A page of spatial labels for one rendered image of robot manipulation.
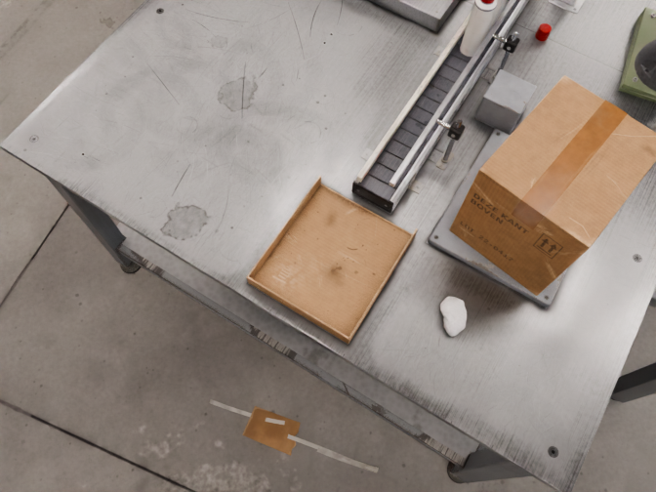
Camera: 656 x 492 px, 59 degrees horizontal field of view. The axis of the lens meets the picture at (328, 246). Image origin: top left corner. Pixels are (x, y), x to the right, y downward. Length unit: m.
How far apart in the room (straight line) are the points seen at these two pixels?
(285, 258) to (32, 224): 1.41
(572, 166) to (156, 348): 1.53
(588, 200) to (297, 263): 0.61
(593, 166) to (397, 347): 0.53
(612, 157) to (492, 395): 0.53
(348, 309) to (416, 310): 0.15
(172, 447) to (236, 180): 1.03
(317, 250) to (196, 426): 0.97
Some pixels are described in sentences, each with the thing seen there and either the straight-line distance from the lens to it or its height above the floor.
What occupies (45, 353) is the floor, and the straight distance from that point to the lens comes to 2.31.
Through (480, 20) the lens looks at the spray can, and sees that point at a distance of 1.52.
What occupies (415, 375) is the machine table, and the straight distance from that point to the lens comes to 1.26.
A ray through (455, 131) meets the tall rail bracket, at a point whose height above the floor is 0.97.
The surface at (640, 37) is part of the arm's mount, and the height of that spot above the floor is 0.87.
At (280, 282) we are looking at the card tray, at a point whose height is 0.83.
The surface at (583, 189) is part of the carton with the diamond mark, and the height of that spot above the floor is 1.12.
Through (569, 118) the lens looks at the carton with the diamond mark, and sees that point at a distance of 1.25.
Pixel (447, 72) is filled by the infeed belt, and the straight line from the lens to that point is 1.57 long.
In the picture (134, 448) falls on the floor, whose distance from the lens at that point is 2.14.
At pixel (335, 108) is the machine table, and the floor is 0.83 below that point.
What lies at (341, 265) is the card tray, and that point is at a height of 0.83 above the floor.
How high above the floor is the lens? 2.05
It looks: 66 degrees down
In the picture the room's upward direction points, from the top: 3 degrees clockwise
